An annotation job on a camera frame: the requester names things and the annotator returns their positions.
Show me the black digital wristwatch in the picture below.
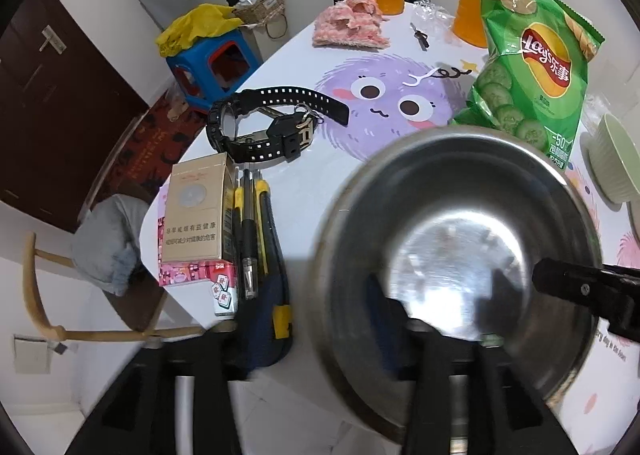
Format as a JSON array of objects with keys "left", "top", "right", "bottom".
[{"left": 206, "top": 85, "right": 351, "bottom": 165}]

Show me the pink printed small box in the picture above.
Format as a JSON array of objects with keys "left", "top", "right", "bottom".
[{"left": 157, "top": 257, "right": 238, "bottom": 318}]

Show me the grey cloth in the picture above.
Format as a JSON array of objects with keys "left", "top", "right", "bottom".
[{"left": 71, "top": 194, "right": 151, "bottom": 297}]

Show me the black gel pen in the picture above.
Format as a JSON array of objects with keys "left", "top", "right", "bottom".
[{"left": 240, "top": 169, "right": 259, "bottom": 301}]

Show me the green potato chips bag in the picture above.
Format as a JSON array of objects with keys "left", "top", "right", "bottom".
[{"left": 450, "top": 0, "right": 606, "bottom": 173}]

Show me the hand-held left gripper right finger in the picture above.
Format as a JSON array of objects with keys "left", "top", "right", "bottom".
[{"left": 367, "top": 272, "right": 576, "bottom": 455}]

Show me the yellow cloth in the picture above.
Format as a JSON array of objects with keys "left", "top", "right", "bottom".
[{"left": 155, "top": 4, "right": 245, "bottom": 57}]

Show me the beige cigarette box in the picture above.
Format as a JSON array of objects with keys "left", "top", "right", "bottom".
[{"left": 159, "top": 152, "right": 236, "bottom": 263}]

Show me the dark brown door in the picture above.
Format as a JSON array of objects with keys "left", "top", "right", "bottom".
[{"left": 0, "top": 0, "right": 168, "bottom": 223}]

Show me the metal door handle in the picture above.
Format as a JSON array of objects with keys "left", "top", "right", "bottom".
[{"left": 40, "top": 26, "right": 67, "bottom": 53}]

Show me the small black tool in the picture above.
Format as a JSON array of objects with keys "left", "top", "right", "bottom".
[{"left": 410, "top": 22, "right": 432, "bottom": 52}]

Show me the yellow black pen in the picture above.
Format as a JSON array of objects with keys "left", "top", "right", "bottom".
[{"left": 232, "top": 168, "right": 247, "bottom": 261}]

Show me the pink fluffy cloth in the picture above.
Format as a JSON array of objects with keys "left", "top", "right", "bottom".
[{"left": 312, "top": 0, "right": 392, "bottom": 50}]

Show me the white floss pick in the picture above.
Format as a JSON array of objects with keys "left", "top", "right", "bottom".
[{"left": 404, "top": 66, "right": 451, "bottom": 87}]

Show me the white wall outlet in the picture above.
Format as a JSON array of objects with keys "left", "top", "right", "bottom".
[{"left": 12, "top": 333, "right": 52, "bottom": 375}]

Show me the wooden chair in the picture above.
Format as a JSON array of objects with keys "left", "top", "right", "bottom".
[{"left": 22, "top": 108, "right": 211, "bottom": 351}]

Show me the printed white tablecloth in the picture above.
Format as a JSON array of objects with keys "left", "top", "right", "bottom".
[{"left": 140, "top": 0, "right": 640, "bottom": 455}]

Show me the blue plastic stool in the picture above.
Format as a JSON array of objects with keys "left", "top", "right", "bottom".
[{"left": 166, "top": 28, "right": 258, "bottom": 113}]

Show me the stainless steel bowl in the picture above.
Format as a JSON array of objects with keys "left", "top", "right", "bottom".
[{"left": 310, "top": 128, "right": 601, "bottom": 446}]

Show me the light green ribbed bowl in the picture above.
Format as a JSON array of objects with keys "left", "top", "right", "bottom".
[{"left": 585, "top": 112, "right": 640, "bottom": 206}]

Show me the wicker basket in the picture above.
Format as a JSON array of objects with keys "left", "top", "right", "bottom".
[{"left": 232, "top": 0, "right": 288, "bottom": 40}]

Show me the red patterned doormat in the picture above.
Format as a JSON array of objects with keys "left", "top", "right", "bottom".
[{"left": 102, "top": 95, "right": 211, "bottom": 196}]

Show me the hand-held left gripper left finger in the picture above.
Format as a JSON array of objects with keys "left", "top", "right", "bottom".
[{"left": 65, "top": 280, "right": 296, "bottom": 455}]

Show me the crumpled clear plastic wrap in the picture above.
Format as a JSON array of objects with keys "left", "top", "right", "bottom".
[{"left": 412, "top": 0, "right": 453, "bottom": 33}]

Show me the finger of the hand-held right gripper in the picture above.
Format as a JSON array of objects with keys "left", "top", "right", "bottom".
[{"left": 531, "top": 257, "right": 640, "bottom": 351}]

